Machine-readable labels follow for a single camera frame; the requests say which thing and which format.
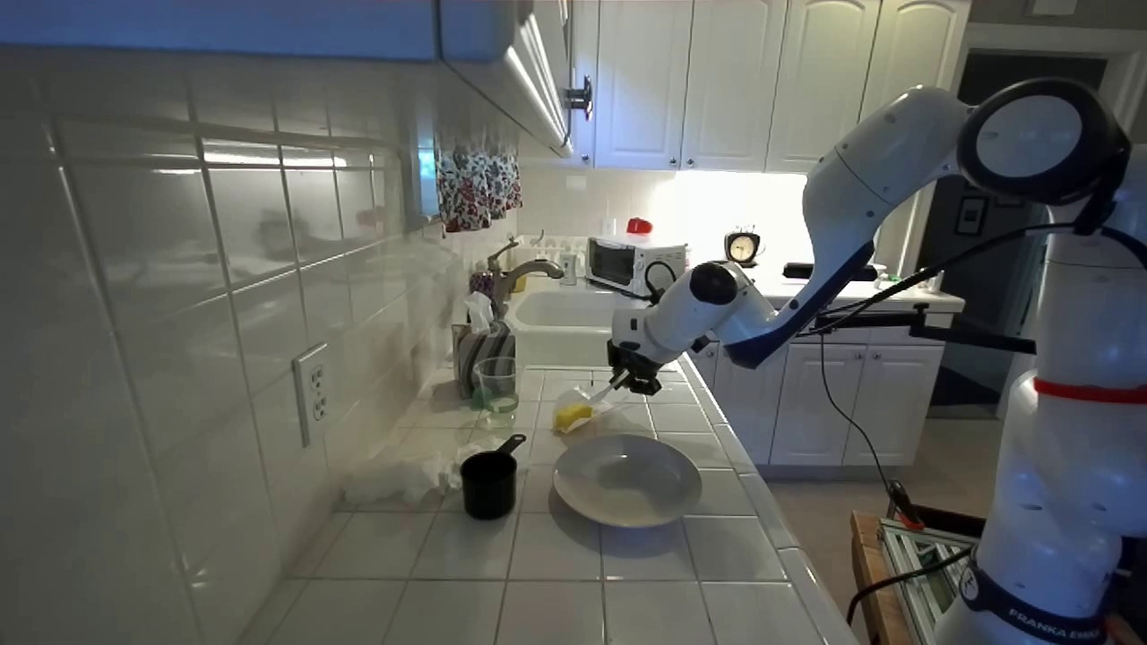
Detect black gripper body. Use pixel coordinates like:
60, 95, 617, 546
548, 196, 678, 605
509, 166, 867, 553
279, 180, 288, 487
606, 340, 666, 393

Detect clear plastic knife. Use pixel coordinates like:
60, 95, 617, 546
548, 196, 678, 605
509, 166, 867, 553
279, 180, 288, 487
579, 384, 617, 413

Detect yellow butter piece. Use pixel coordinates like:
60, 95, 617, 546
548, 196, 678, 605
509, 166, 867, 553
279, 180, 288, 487
552, 400, 597, 432

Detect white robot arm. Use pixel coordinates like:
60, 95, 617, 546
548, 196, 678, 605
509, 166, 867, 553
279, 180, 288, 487
606, 78, 1147, 645

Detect white kitchen sink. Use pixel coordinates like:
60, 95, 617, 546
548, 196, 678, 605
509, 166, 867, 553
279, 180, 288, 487
505, 287, 641, 365

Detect white toaster oven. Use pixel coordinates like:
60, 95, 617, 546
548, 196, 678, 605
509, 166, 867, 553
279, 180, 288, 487
584, 238, 690, 300

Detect white round plate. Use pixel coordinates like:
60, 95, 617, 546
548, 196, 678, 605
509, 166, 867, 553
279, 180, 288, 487
552, 432, 702, 531

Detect dish brush caddy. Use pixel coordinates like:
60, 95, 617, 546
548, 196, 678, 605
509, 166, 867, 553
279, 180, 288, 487
457, 327, 517, 408

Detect red object on toaster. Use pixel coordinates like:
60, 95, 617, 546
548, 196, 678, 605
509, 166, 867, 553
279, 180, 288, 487
627, 216, 653, 238

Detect bronze kitchen faucet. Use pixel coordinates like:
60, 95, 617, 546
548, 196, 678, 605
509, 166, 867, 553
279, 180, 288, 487
469, 238, 563, 316

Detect small black clock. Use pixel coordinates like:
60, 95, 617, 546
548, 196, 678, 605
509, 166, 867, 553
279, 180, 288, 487
726, 230, 759, 267

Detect black measuring cup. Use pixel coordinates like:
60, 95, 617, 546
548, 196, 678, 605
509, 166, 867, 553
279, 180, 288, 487
463, 432, 524, 518

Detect white lower cabinets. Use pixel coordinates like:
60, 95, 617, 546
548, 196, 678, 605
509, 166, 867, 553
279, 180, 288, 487
693, 327, 943, 470

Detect white cabinets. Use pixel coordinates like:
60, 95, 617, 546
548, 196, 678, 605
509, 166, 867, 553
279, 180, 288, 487
573, 0, 971, 172
693, 327, 943, 470

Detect floral hanging cloth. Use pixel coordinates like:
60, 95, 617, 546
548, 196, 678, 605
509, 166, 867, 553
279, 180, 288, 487
438, 142, 524, 234

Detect white crumpled cloth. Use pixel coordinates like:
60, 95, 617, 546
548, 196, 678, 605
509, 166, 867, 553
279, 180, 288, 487
340, 460, 444, 510

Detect white upper cabinets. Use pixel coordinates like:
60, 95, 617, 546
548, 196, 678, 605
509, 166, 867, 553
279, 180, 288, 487
573, 0, 971, 172

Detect wooden crate with papers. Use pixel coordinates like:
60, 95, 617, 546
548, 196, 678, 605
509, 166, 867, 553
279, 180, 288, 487
846, 510, 981, 645

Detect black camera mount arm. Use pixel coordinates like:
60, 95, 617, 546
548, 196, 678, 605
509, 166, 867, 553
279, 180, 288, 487
782, 259, 1042, 358

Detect white wall outlet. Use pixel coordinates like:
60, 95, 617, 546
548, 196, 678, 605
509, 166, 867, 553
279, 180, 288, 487
292, 344, 331, 447

